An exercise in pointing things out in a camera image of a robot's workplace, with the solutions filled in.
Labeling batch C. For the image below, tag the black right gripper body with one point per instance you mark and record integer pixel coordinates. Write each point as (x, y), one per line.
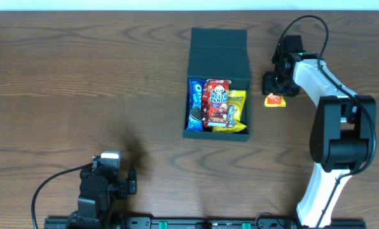
(273, 84)

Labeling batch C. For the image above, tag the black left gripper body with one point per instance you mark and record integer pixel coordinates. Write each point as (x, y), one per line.
(124, 187)

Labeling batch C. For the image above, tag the yellow orange snack packet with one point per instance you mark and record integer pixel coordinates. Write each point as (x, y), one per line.
(274, 101)

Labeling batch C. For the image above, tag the yellow snack bag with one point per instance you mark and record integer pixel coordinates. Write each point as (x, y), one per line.
(236, 101)

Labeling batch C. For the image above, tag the dark green box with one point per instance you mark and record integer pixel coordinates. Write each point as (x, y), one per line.
(220, 54)

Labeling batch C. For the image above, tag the Hello Panda biscuit box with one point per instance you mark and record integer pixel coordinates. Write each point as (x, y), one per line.
(215, 103)

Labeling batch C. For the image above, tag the blue Oreo cookie pack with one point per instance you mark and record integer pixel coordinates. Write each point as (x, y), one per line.
(195, 105)

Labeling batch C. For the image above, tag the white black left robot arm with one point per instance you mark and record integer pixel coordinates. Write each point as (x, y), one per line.
(100, 188)

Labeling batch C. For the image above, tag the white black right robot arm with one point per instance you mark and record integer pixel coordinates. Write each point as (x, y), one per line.
(343, 139)

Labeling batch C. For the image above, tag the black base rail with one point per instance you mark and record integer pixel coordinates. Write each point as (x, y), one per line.
(148, 223)

